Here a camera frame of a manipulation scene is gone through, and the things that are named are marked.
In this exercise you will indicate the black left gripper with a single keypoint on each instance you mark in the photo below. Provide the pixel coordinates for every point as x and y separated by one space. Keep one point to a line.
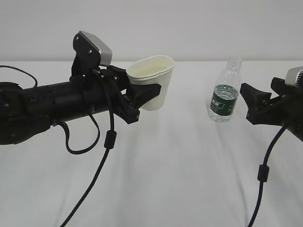
113 80

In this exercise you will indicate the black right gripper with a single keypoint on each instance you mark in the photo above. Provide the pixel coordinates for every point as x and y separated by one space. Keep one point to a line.
267 110

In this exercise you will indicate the clear green-label water bottle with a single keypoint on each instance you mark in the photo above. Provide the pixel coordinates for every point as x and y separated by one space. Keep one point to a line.
226 91

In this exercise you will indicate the white paper cup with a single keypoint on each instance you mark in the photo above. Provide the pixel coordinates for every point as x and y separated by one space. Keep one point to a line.
156 69

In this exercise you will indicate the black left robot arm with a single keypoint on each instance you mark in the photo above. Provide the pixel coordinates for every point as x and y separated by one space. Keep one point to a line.
26 112

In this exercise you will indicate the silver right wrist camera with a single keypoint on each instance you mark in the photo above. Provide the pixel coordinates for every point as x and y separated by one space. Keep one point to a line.
294 77

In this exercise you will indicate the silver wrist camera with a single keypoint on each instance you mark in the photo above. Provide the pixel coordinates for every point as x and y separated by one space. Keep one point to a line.
91 51
294 77

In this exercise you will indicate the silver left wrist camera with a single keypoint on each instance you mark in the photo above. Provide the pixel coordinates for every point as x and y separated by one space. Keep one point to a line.
91 51

